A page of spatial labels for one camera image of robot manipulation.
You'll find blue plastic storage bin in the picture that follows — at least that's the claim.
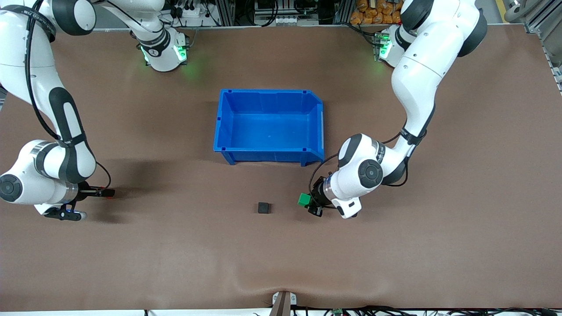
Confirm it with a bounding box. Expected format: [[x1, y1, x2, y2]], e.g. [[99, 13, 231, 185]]
[[213, 89, 325, 166]]

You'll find brown table mat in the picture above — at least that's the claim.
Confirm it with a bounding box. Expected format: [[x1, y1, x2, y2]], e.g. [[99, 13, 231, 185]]
[[0, 25, 562, 311]]

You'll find grey metal stand clamp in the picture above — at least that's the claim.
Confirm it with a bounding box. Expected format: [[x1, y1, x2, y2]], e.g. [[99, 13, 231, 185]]
[[271, 291, 297, 316]]

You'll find orange bags pile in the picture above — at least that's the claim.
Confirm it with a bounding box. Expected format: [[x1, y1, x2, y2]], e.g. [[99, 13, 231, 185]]
[[350, 0, 403, 25]]

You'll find white power strip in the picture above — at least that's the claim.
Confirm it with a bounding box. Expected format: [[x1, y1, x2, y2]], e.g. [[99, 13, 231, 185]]
[[173, 4, 207, 21]]

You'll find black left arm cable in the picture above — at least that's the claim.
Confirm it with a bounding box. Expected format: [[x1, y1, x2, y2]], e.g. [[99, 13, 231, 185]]
[[309, 132, 410, 207]]

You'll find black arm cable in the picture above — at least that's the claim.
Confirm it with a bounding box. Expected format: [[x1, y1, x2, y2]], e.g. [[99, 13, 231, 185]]
[[309, 132, 410, 207], [24, 0, 112, 194]]

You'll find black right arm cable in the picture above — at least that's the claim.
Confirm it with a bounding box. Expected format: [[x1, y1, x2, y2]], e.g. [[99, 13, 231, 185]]
[[24, 0, 112, 194]]

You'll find aluminium extrusion frame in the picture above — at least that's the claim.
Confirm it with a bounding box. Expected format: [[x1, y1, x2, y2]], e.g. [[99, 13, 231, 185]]
[[525, 0, 562, 93]]

